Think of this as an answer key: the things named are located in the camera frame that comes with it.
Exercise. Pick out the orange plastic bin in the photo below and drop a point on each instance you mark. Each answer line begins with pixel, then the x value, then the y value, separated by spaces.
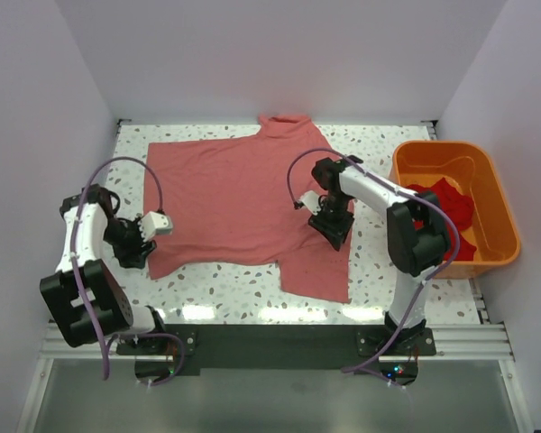
pixel 470 170

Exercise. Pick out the pink t shirt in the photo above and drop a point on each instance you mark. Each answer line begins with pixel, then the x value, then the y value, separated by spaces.
pixel 229 200

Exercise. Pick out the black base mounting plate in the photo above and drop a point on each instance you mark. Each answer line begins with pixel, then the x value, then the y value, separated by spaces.
pixel 188 349

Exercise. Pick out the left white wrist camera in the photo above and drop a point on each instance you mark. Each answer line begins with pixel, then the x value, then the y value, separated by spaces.
pixel 153 224

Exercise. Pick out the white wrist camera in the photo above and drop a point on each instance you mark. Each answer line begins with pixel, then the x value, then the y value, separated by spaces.
pixel 309 200
pixel 153 224

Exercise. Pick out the red t shirt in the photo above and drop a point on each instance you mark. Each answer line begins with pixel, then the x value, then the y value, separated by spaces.
pixel 459 208

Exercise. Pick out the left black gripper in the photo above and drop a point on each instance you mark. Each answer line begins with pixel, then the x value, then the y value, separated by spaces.
pixel 135 252

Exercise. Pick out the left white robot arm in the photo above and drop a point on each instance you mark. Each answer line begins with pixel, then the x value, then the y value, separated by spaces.
pixel 88 228

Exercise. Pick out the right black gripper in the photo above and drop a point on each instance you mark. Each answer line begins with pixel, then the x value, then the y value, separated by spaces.
pixel 332 224

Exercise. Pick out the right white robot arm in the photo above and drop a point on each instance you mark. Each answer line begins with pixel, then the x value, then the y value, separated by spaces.
pixel 417 234

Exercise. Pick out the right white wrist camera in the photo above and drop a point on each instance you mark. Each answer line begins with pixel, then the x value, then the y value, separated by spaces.
pixel 309 200

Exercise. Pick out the aluminium rail frame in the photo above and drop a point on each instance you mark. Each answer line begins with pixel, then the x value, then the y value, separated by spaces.
pixel 457 374

